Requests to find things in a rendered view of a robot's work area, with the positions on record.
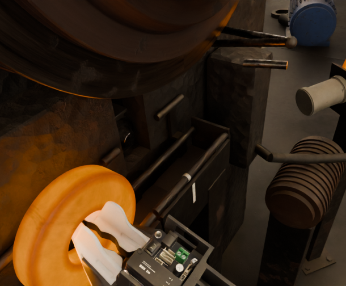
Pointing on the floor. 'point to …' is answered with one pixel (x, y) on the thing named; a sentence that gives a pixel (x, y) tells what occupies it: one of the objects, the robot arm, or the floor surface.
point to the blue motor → (311, 21)
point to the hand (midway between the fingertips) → (79, 221)
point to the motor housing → (296, 210)
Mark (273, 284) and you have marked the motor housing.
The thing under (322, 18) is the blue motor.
